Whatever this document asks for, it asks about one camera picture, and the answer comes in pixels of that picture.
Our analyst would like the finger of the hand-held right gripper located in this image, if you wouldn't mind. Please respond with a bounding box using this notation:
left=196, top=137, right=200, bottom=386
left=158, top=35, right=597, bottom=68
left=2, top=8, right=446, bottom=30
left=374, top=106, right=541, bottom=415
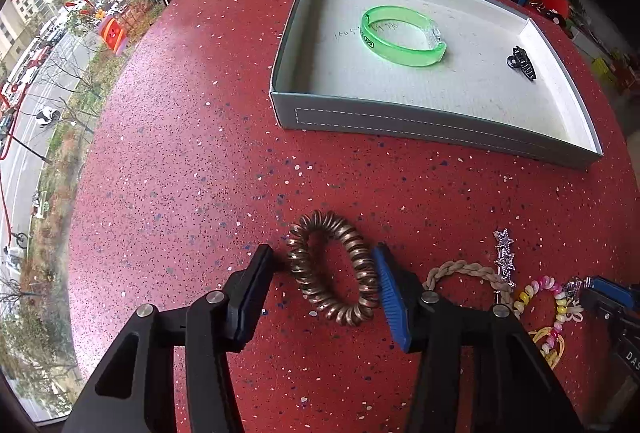
left=580, top=277, right=640, bottom=330

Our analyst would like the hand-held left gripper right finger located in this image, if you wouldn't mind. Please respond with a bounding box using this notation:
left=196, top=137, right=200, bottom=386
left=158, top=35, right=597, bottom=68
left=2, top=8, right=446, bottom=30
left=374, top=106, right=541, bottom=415
left=371, top=243, right=583, bottom=433

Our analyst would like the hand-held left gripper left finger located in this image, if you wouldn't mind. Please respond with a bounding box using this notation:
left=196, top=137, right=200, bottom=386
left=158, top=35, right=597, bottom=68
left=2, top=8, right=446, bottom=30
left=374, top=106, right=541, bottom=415
left=62, top=244, right=276, bottom=433

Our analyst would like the pink yellow spiral hair tie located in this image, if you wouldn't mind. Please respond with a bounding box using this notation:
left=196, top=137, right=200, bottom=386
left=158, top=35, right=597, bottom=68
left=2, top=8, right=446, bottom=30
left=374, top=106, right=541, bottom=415
left=512, top=277, right=586, bottom=356

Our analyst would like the brown spiral hair tie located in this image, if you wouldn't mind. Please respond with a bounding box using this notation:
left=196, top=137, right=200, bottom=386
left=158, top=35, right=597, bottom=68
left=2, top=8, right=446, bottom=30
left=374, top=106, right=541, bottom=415
left=286, top=210, right=381, bottom=326

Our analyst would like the yellow elastic hair band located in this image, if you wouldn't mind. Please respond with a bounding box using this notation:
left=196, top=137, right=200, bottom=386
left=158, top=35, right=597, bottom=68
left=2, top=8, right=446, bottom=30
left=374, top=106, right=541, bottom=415
left=529, top=327, right=568, bottom=370

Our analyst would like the beige braided hair tie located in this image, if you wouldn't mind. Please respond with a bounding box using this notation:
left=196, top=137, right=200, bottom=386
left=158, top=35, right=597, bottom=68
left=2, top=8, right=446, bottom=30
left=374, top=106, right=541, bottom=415
left=421, top=260, right=516, bottom=309

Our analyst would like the silver star hair clip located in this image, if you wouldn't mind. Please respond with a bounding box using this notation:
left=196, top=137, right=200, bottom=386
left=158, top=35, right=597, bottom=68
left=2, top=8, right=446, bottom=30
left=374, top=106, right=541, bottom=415
left=492, top=228, right=518, bottom=289

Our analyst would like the grey cardboard box tray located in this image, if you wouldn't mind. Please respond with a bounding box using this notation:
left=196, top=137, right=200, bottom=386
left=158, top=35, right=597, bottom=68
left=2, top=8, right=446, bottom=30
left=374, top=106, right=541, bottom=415
left=269, top=0, right=603, bottom=171

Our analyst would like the black hair claw clip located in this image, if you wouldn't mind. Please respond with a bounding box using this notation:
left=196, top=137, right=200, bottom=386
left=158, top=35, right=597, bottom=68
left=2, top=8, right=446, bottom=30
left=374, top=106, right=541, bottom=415
left=505, top=45, right=538, bottom=82

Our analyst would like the lantern window sticker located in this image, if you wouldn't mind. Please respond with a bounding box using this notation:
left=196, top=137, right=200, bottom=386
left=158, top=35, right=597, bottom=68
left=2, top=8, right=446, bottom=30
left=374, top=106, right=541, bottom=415
left=97, top=10, right=128, bottom=56

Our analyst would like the green translucent bracelet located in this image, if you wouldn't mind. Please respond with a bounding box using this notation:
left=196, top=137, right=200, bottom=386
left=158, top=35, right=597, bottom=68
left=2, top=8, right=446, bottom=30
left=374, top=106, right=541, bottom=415
left=360, top=5, right=447, bottom=68

